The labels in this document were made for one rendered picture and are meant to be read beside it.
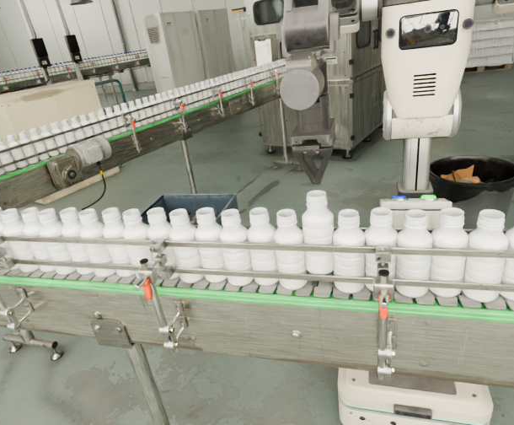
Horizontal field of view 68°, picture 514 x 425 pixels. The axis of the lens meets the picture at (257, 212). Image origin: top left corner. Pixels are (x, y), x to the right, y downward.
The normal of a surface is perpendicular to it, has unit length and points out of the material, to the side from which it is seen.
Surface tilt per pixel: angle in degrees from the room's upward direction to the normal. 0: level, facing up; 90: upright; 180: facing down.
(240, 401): 0
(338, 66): 90
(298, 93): 91
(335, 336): 90
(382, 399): 31
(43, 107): 90
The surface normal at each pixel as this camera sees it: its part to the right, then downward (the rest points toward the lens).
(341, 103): -0.54, 0.43
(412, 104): -0.26, 0.45
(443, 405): -0.24, -0.53
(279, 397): -0.13, -0.89
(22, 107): 0.83, 0.14
